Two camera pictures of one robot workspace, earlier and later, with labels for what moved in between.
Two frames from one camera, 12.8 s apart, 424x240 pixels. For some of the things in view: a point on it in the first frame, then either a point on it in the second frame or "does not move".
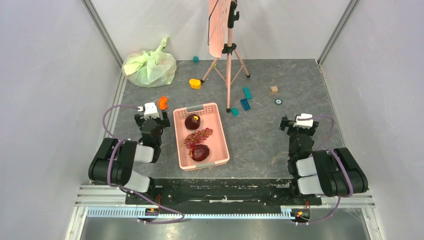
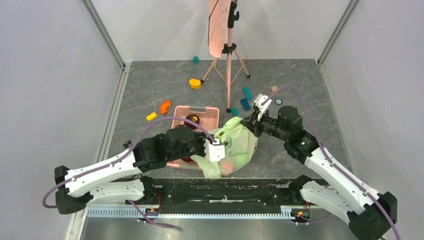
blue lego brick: [245, 105] does not move
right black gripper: [298, 128] to [253, 122]
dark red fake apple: [192, 122] does not move
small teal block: [234, 111] does not move
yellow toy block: [195, 83] does not move
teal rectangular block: [247, 92] does not move
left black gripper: [164, 122] to [201, 136]
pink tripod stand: [228, 48] does not move
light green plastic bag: [150, 68] to [241, 144]
